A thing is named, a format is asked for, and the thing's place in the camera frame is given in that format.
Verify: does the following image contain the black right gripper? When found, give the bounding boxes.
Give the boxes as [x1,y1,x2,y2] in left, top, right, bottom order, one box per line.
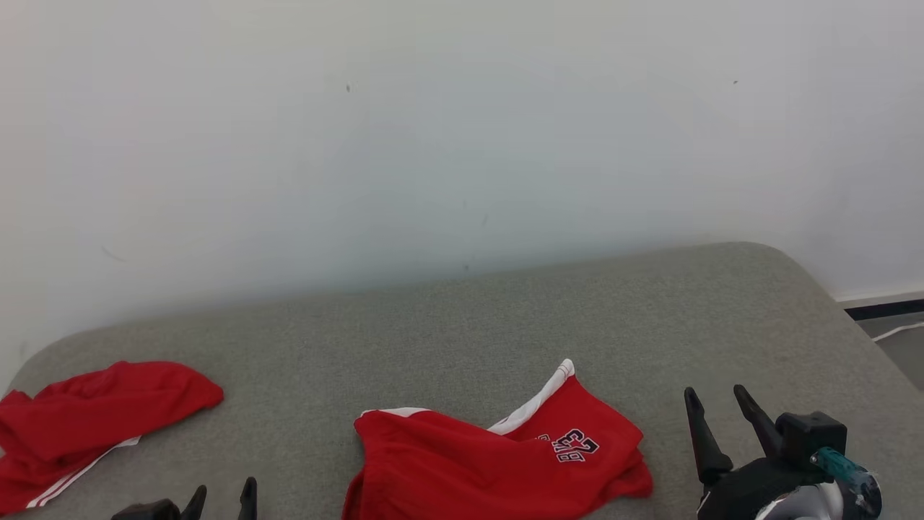
[684,384,831,520]

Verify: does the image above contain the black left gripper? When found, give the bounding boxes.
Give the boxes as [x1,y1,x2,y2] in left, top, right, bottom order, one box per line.
[110,477,258,520]

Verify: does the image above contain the red basketball jersey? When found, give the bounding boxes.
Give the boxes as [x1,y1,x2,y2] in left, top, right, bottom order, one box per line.
[0,360,225,515]

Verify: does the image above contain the red basketball shorts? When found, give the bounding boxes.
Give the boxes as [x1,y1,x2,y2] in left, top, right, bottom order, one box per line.
[341,359,654,520]

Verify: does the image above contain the teal right camera connector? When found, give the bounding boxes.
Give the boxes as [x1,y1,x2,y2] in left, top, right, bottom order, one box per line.
[810,446,867,486]

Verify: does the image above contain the white floor cable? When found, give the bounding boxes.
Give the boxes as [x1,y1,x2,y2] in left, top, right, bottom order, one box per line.
[872,323,924,342]

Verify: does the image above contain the black wall baseboard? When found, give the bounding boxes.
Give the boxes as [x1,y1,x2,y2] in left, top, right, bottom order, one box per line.
[845,298,924,321]

